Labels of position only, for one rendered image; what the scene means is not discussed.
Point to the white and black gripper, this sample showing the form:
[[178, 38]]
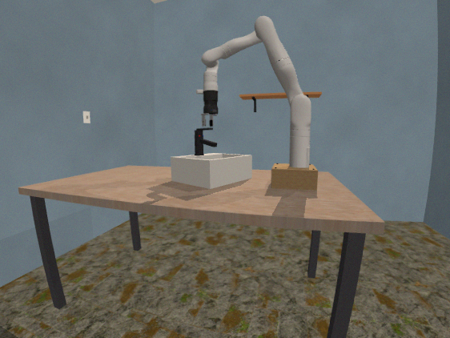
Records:
[[210, 98]]

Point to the white rectangular sink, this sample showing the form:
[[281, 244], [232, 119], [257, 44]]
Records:
[[211, 170]]

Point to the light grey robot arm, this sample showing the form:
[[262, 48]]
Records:
[[285, 72]]

